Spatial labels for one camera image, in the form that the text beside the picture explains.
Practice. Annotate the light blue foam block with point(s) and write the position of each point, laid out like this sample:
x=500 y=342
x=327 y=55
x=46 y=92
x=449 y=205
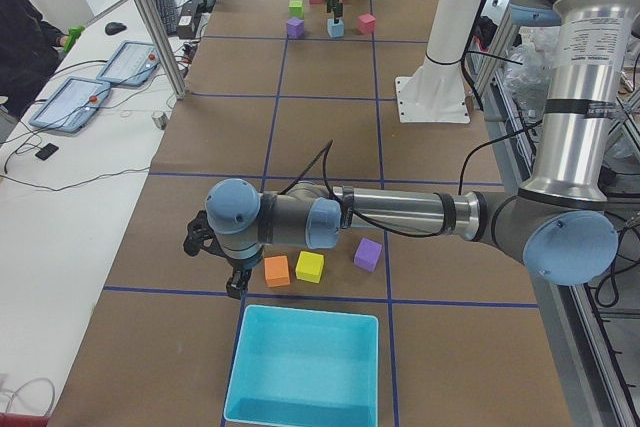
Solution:
x=335 y=28

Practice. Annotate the pink foam block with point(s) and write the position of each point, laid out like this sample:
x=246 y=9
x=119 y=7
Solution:
x=366 y=24

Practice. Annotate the orange foam block near teal bin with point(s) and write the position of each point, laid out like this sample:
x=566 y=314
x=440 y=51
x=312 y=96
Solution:
x=276 y=271

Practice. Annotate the purple foam block near green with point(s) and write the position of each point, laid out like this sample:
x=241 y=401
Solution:
x=295 y=28

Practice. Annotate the yellow foam block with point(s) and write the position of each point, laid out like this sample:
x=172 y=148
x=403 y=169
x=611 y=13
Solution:
x=309 y=267

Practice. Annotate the teal plastic bin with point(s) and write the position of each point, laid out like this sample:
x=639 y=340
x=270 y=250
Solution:
x=299 y=367

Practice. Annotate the purple foam block near teal bin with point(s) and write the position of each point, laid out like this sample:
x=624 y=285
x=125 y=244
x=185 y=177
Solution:
x=367 y=254

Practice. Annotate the black keyboard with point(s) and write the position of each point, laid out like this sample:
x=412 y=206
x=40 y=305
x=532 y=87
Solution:
x=168 y=14

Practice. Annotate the teach pendant tablet far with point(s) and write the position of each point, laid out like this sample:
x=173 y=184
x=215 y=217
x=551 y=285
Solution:
x=131 y=64

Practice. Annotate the teach pendant tablet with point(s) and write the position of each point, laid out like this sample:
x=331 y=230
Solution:
x=131 y=64
x=71 y=106

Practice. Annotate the black computer mouse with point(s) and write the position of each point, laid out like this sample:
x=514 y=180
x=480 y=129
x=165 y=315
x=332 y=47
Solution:
x=114 y=28

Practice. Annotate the black smartphone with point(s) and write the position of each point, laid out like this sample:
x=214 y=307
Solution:
x=46 y=151

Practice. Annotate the teach pendant tablet near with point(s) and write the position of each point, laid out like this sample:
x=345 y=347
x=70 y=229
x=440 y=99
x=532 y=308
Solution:
x=71 y=106

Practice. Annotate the seated person in black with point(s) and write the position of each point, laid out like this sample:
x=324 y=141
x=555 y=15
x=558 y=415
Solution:
x=29 y=54

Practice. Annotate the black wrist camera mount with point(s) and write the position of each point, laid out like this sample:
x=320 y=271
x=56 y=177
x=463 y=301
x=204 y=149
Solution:
x=201 y=237

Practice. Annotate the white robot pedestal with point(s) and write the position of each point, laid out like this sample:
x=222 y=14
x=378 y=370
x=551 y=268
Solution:
x=435 y=92

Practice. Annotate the aluminium frame post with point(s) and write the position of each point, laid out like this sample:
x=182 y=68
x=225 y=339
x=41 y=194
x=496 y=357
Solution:
x=156 y=30

